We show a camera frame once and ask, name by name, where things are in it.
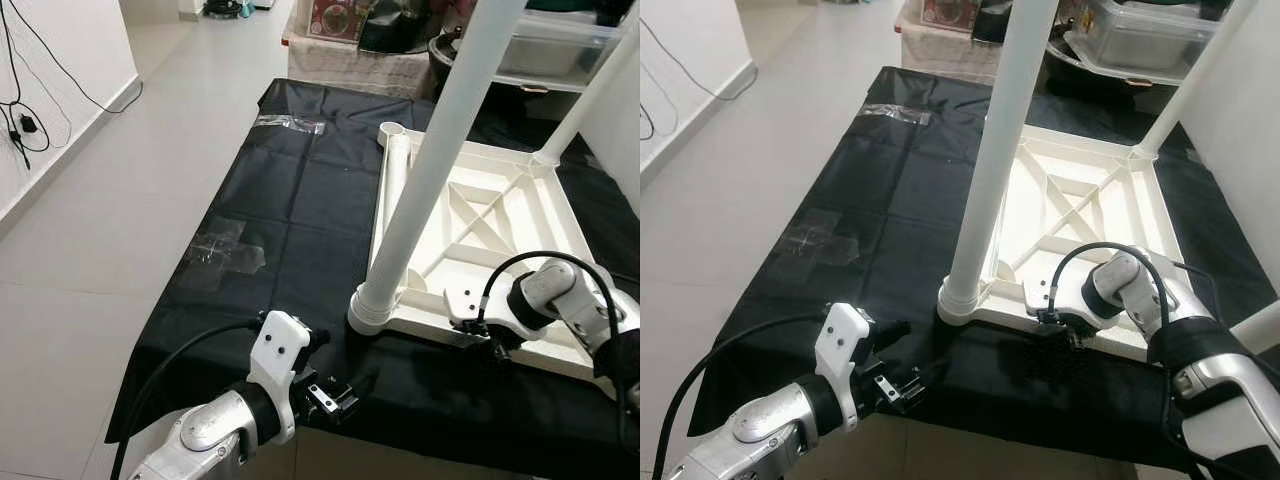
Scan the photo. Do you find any white plastic table top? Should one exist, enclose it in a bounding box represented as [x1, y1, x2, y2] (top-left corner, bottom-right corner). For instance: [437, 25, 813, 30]
[348, 122, 641, 383]
[938, 122, 1216, 363]

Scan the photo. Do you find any clear tape cross patch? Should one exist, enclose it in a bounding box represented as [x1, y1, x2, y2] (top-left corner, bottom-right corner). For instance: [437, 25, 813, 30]
[182, 218, 266, 291]
[782, 208, 863, 266]

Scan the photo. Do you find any black tablecloth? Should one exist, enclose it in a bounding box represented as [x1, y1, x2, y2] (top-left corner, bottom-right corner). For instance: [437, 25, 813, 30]
[688, 65, 1280, 471]
[105, 78, 641, 480]

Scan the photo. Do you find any clear tape strip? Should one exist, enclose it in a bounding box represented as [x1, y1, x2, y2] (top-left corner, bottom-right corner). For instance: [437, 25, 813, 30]
[255, 115, 326, 134]
[862, 104, 933, 125]

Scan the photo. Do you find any black wok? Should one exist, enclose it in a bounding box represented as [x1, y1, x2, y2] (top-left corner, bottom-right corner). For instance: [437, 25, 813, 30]
[1045, 40, 1151, 96]
[428, 30, 561, 99]

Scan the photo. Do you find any beige patterned bench cover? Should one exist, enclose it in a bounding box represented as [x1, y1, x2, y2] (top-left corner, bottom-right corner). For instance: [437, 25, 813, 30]
[283, 30, 441, 99]
[895, 15, 1001, 86]

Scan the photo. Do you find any clear plastic storage box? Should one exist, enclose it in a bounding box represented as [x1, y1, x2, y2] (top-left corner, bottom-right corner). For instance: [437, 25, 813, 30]
[1065, 0, 1221, 83]
[495, 10, 621, 91]

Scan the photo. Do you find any black glossy bag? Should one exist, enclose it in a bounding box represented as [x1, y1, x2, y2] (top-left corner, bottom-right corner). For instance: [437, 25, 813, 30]
[360, 0, 441, 53]
[975, 0, 1011, 43]

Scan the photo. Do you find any orange lid storage box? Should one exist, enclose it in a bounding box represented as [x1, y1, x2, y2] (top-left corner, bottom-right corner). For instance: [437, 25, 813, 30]
[310, 0, 366, 41]
[920, 0, 979, 31]

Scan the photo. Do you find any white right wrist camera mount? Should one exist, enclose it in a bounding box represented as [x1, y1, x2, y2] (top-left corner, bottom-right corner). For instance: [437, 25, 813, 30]
[443, 285, 521, 346]
[1022, 275, 1096, 326]

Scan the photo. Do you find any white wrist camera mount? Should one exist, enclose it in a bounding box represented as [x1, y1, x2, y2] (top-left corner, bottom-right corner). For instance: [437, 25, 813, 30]
[246, 311, 315, 446]
[1022, 275, 1096, 326]
[443, 285, 521, 346]
[815, 303, 879, 431]

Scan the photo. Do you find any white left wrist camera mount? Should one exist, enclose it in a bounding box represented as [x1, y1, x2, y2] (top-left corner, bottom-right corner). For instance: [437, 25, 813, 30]
[246, 311, 315, 446]
[815, 303, 879, 431]

